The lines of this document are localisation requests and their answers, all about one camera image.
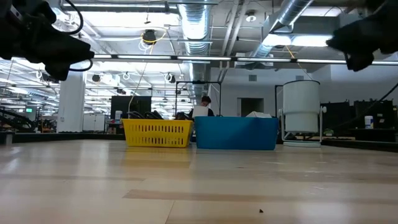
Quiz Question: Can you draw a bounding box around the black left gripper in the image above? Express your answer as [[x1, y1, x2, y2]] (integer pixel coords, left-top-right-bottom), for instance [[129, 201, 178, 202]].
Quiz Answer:
[[0, 0, 94, 82]]

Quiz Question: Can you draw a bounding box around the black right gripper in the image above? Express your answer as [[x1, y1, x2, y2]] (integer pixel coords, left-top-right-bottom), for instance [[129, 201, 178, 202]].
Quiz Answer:
[[326, 0, 398, 72]]

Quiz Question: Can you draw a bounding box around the teal plastic bin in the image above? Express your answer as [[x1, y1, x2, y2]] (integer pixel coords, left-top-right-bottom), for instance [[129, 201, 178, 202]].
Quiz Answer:
[[193, 116, 280, 151]]

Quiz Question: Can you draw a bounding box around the black equipment case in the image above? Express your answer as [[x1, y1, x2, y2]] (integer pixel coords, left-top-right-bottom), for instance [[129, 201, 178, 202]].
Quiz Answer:
[[353, 98, 396, 129], [322, 101, 351, 130]]

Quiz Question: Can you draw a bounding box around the black standing board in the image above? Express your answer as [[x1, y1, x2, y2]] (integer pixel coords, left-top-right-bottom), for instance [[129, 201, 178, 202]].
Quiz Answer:
[[110, 95, 152, 120]]

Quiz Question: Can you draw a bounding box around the yellow perforated plastic basket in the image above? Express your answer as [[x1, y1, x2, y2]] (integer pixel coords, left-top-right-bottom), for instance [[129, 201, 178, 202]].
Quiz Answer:
[[121, 118, 195, 149]]

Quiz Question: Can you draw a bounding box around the long overhead light bar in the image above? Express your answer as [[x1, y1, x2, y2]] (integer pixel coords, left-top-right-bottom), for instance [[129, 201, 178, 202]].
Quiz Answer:
[[93, 54, 398, 66]]

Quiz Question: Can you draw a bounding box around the person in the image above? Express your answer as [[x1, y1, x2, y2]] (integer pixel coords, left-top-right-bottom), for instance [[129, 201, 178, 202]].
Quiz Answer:
[[188, 95, 215, 118]]

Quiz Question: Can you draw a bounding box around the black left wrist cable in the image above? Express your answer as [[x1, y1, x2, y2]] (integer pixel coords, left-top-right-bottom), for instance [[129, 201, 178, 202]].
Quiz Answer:
[[62, 0, 94, 73]]

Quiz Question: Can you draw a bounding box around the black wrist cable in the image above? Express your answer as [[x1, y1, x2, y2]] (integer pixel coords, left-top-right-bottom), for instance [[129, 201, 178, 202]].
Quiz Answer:
[[337, 81, 398, 129], [62, 0, 94, 73]]

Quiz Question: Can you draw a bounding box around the silver slanted ventilation duct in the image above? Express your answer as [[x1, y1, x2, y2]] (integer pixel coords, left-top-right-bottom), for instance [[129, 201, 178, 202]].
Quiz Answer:
[[248, 0, 315, 58]]

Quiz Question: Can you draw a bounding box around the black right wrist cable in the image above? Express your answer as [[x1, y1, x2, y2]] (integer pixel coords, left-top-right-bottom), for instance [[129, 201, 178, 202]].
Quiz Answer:
[[337, 81, 398, 129]]

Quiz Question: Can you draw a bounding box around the black overhead camera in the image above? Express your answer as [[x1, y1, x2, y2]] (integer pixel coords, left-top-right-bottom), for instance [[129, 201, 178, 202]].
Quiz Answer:
[[142, 29, 158, 46]]

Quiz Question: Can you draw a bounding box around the silver ribbed ventilation duct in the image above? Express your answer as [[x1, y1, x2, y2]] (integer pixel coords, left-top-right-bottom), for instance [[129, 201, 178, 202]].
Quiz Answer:
[[177, 0, 213, 103]]

